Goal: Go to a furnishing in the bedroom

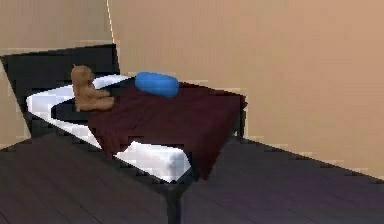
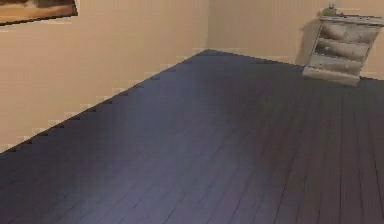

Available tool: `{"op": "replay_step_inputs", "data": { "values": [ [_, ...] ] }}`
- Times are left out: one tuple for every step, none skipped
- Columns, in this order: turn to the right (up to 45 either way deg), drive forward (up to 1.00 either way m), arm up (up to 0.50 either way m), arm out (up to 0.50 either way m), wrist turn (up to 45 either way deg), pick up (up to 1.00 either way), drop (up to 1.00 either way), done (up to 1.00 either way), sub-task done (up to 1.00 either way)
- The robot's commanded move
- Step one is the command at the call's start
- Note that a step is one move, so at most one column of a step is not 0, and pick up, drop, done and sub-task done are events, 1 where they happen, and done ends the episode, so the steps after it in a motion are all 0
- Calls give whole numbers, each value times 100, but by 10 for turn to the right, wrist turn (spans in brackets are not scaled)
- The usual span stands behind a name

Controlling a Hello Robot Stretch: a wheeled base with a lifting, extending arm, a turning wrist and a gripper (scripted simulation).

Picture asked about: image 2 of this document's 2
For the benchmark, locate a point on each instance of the pale grey chest of drawers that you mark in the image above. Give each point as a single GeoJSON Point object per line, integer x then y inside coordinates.
{"type": "Point", "coordinates": [343, 50]}

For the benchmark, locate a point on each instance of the framed brown wall picture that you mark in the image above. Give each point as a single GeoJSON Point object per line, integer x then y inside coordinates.
{"type": "Point", "coordinates": [33, 9]}

